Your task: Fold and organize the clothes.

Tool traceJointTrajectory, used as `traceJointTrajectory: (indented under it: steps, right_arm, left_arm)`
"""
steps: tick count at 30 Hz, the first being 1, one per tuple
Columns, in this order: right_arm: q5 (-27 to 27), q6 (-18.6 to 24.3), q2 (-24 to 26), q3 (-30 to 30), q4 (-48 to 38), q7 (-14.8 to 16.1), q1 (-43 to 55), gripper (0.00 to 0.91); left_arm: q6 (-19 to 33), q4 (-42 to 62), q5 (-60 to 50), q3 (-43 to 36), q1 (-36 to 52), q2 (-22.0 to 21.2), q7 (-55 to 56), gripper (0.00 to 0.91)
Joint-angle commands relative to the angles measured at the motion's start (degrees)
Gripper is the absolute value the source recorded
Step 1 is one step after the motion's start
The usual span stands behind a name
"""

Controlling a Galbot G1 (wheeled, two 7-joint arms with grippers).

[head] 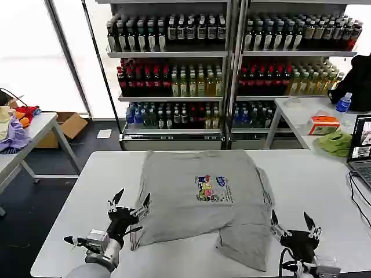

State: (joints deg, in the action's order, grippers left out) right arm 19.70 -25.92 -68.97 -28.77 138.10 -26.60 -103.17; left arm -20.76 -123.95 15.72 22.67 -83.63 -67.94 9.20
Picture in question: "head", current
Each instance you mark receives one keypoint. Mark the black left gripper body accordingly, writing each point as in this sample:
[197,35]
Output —
[120,221]

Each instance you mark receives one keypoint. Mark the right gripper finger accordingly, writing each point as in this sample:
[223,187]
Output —
[277,226]
[312,227]

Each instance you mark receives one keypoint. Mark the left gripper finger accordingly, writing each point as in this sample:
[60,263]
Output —
[116,199]
[143,206]

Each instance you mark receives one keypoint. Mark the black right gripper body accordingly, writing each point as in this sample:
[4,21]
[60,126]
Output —
[298,243]

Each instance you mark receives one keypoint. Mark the grey printed t-shirt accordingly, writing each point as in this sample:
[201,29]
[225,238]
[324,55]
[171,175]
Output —
[203,202]

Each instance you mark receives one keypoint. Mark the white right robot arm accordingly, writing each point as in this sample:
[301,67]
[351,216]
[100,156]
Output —
[319,267]

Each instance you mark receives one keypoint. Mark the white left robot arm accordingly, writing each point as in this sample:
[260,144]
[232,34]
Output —
[101,260]

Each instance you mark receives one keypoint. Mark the white paper sheet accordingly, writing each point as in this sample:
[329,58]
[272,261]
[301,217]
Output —
[104,133]

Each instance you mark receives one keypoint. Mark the green cloth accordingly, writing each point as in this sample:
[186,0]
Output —
[336,143]

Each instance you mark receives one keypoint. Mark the brown cardboard box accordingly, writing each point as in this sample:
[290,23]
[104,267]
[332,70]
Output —
[65,127]

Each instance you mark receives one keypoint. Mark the black laptop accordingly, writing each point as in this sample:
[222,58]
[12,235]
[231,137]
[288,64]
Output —
[360,150]

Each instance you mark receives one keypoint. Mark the orange tissue box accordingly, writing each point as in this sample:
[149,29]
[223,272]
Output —
[324,125]

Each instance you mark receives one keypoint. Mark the white side table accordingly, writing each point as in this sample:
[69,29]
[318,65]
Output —
[40,124]

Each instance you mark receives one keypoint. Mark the white desk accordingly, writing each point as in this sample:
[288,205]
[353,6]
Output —
[298,116]

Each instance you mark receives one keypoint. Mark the purple cloth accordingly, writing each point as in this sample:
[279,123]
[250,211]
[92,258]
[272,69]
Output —
[16,134]

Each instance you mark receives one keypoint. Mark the orange cloth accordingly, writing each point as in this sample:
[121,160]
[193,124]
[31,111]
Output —
[24,121]

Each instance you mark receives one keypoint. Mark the red cloth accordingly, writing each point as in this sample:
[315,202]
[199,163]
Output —
[27,110]

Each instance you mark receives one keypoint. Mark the blue-label water bottle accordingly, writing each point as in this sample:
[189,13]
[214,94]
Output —
[344,103]

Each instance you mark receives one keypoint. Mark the cream cloth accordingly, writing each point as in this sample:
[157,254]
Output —
[4,121]

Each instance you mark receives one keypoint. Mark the shelf rack with bottles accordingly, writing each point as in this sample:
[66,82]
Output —
[290,66]
[171,72]

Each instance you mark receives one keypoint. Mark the thin black pole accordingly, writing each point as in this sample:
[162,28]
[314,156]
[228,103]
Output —
[100,60]

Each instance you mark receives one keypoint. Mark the black bag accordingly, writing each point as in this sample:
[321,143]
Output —
[358,84]

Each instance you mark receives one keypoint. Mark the grey window post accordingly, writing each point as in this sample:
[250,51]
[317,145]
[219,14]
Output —
[69,58]

